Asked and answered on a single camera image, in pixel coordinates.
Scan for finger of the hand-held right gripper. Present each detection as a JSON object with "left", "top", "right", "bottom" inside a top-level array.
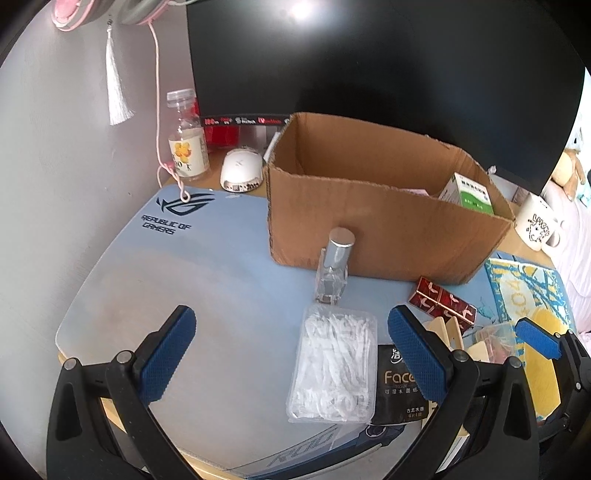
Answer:
[{"left": 515, "top": 318, "right": 590, "bottom": 361}]

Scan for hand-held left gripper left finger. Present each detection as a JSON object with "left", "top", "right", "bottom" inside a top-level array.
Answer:
[{"left": 46, "top": 305, "right": 197, "bottom": 480}]

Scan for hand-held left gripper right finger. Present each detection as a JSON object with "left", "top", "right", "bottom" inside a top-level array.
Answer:
[{"left": 387, "top": 305, "right": 541, "bottom": 480}]

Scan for black tissue packet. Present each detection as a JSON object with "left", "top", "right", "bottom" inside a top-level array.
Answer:
[{"left": 372, "top": 344, "right": 437, "bottom": 428}]

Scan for red crane-print box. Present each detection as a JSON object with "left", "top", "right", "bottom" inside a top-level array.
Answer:
[{"left": 409, "top": 276, "right": 478, "bottom": 329}]

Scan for clear box of floss picks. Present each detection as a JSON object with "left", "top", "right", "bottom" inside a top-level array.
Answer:
[{"left": 286, "top": 302, "right": 378, "bottom": 425}]

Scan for clear glass perfume bottle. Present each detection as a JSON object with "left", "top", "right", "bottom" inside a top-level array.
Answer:
[{"left": 315, "top": 227, "right": 356, "bottom": 305}]

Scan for cardboard box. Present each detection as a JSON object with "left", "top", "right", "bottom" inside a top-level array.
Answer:
[{"left": 264, "top": 112, "right": 517, "bottom": 285}]

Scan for green and white medicine box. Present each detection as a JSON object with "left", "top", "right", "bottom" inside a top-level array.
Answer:
[{"left": 438, "top": 172, "right": 496, "bottom": 217}]

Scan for small clear plastic packet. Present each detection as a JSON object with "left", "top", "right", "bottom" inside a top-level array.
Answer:
[{"left": 475, "top": 323, "right": 522, "bottom": 361}]

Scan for blue and yellow cloth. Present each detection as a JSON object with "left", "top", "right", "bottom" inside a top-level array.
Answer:
[{"left": 482, "top": 257, "right": 578, "bottom": 425}]

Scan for blue desk mat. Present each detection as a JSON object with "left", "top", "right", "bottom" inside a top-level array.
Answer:
[{"left": 54, "top": 185, "right": 504, "bottom": 467}]

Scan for pink blanket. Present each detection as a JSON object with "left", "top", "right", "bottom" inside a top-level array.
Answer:
[{"left": 542, "top": 182, "right": 591, "bottom": 333}]

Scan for white printed mug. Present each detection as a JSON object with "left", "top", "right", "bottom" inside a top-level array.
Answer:
[{"left": 515, "top": 191, "right": 566, "bottom": 252}]

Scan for beige plush toy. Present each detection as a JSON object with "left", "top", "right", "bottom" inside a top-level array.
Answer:
[{"left": 551, "top": 150, "right": 587, "bottom": 201}]

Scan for white computer mouse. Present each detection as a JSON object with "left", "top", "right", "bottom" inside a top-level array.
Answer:
[{"left": 220, "top": 147, "right": 265, "bottom": 192}]

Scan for clear bottle with flower label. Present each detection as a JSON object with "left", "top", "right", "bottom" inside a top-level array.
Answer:
[{"left": 166, "top": 89, "right": 211, "bottom": 182}]

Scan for red plastic item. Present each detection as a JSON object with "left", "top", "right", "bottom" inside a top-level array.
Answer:
[{"left": 204, "top": 124, "right": 240, "bottom": 151}]

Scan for white tassel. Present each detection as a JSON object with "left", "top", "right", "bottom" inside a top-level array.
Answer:
[{"left": 104, "top": 18, "right": 136, "bottom": 126}]

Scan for black computer monitor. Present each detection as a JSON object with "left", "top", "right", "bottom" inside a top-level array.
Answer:
[{"left": 186, "top": 0, "right": 585, "bottom": 195}]

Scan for pink headphones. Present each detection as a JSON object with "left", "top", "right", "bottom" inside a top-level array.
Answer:
[{"left": 51, "top": 0, "right": 185, "bottom": 32}]

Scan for pink cable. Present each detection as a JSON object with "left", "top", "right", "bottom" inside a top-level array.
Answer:
[{"left": 147, "top": 21, "right": 191, "bottom": 204}]

